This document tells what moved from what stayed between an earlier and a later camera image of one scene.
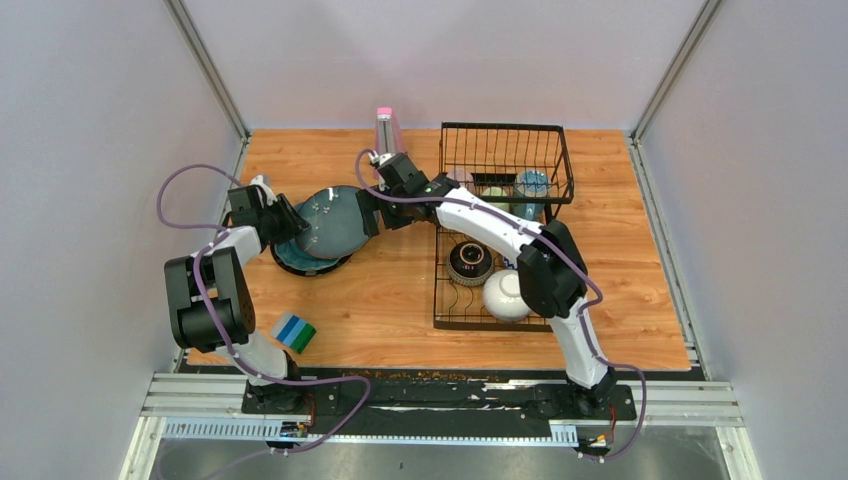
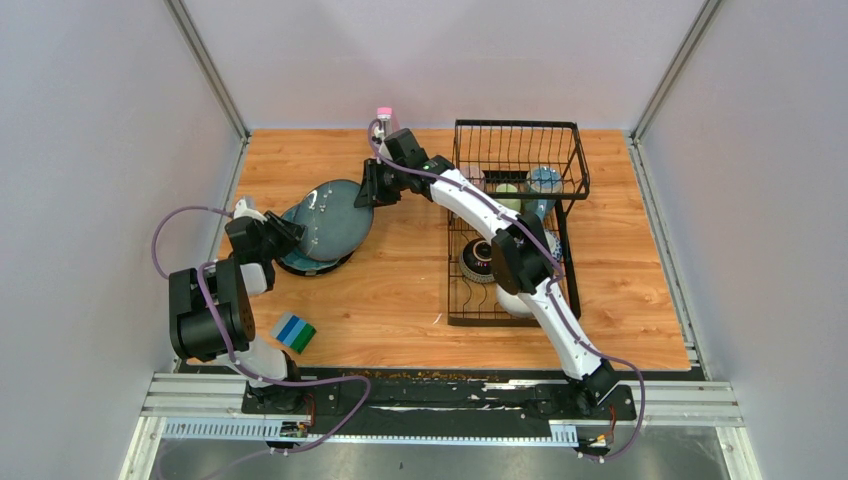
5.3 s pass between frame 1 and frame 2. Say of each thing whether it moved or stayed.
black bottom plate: stayed
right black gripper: moved
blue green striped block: stayed
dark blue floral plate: stayed
